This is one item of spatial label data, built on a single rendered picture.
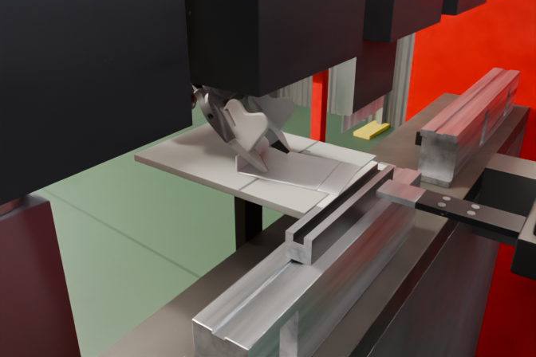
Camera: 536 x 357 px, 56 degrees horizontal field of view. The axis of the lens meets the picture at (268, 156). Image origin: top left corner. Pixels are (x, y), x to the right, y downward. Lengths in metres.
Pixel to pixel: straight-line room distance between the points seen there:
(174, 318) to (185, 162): 0.19
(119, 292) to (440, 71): 1.41
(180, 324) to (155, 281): 1.52
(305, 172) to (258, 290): 0.19
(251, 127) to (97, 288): 1.61
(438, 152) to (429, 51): 0.57
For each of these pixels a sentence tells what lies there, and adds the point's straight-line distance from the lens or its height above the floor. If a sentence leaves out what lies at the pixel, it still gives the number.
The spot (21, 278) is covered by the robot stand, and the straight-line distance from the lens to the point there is 1.14.
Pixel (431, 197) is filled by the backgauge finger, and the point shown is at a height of 1.00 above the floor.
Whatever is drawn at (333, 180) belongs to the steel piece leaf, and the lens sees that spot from 0.59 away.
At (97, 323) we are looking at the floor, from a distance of 1.97.
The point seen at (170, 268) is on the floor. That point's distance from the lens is 2.16.
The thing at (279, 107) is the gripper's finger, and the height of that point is 1.06.
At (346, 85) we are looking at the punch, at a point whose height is 1.13.
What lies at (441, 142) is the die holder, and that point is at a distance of 0.89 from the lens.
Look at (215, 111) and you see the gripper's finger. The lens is 0.59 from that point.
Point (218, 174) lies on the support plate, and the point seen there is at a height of 1.00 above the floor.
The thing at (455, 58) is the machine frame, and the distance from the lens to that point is 1.41.
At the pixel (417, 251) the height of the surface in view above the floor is 0.87.
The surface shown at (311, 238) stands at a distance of 0.49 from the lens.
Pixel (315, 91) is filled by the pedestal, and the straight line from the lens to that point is 2.53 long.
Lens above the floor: 1.27
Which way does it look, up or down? 24 degrees down
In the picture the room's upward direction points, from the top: straight up
